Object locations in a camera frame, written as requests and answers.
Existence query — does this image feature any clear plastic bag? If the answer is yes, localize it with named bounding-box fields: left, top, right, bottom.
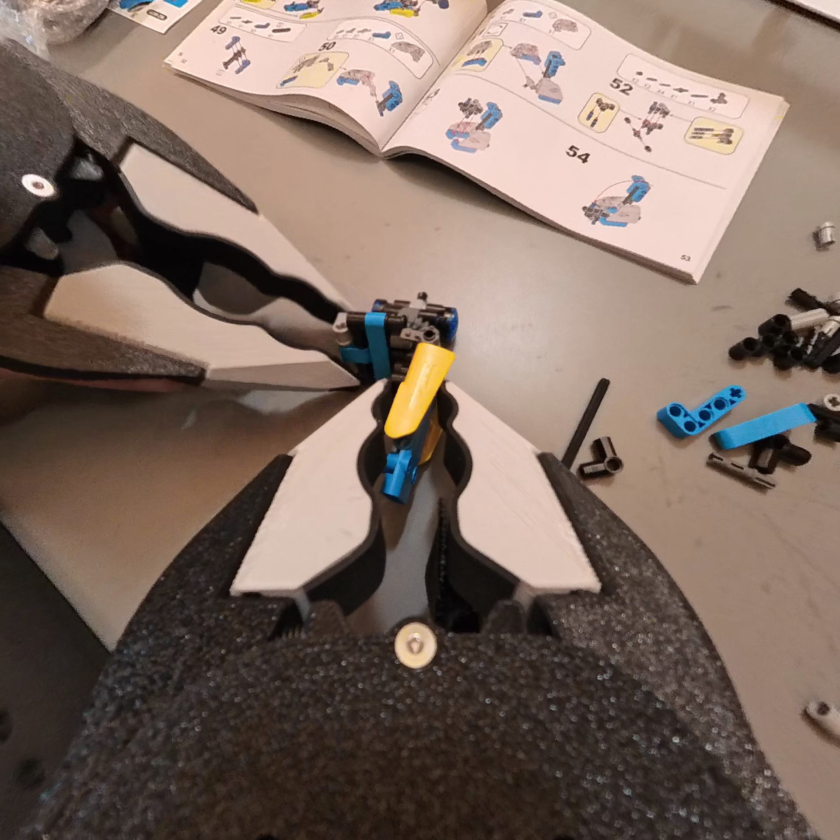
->
left=0, top=0, right=114, bottom=48

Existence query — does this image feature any blue white leaflet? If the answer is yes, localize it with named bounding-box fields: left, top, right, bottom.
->
left=105, top=0, right=206, bottom=35

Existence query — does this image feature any pile of loose brick parts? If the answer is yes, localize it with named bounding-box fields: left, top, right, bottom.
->
left=657, top=217, right=840, bottom=494

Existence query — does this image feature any building instruction booklet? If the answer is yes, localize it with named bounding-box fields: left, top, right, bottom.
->
left=164, top=0, right=790, bottom=284

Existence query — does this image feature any yellow blue brick assembly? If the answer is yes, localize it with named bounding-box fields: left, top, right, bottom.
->
left=381, top=344, right=462, bottom=504

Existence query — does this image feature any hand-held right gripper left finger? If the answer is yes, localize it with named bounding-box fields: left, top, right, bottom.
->
left=234, top=384, right=396, bottom=609

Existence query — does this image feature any black blue brick assembly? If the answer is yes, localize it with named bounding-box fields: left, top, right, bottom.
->
left=334, top=296, right=464, bottom=385

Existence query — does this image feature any grey desk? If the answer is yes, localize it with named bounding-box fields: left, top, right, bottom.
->
left=0, top=0, right=840, bottom=840

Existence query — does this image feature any black axle rod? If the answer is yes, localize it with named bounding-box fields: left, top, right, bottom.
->
left=561, top=378, right=613, bottom=472

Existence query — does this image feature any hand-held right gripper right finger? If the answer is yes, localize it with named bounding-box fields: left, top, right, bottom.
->
left=440, top=381, right=603, bottom=618

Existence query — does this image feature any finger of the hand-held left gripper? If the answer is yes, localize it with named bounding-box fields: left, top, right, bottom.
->
left=46, top=273, right=362, bottom=392
left=113, top=142, right=355, bottom=325

